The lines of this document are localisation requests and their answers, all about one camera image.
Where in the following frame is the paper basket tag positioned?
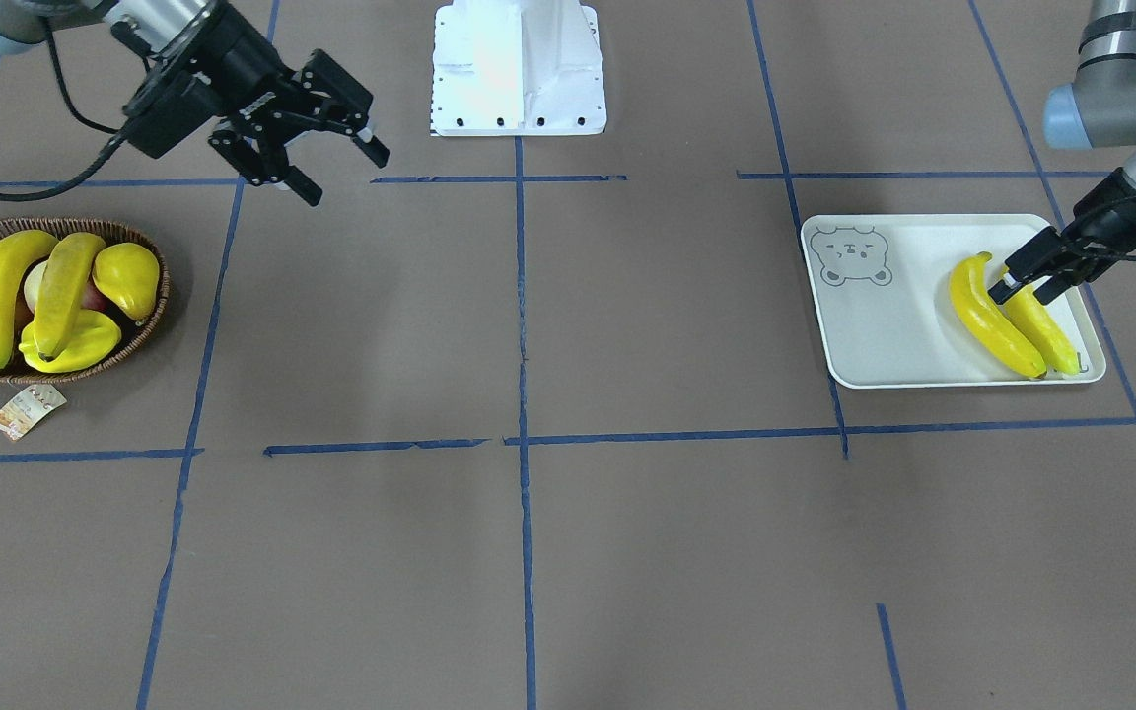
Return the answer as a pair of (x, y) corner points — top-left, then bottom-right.
(0, 384), (68, 442)

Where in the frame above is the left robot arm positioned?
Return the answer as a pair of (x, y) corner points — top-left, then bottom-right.
(988, 1), (1136, 304)

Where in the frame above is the red yellow apple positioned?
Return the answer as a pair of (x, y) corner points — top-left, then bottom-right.
(22, 260), (109, 312)

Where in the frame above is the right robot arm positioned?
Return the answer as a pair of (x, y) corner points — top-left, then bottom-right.
(0, 1), (391, 206)

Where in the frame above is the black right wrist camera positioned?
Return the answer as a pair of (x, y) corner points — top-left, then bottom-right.
(122, 67), (229, 159)

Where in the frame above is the brown wicker basket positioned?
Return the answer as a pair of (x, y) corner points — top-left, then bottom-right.
(0, 219), (172, 384)

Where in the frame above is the white bear tray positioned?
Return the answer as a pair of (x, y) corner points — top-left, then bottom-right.
(801, 214), (1106, 390)

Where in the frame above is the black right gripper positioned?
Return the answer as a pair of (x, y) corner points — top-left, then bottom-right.
(162, 1), (391, 207)

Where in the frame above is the white camera pillar with base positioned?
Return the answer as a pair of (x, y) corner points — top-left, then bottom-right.
(431, 1), (607, 136)

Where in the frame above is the yellow star fruit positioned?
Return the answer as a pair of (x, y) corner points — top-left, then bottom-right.
(18, 309), (122, 374)

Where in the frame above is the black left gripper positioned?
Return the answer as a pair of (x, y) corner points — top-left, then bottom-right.
(987, 168), (1136, 304)

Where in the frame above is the yellow pear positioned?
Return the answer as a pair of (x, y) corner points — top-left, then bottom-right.
(91, 242), (162, 324)

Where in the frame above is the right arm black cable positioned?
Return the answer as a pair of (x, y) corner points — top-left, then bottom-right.
(0, 20), (145, 202)

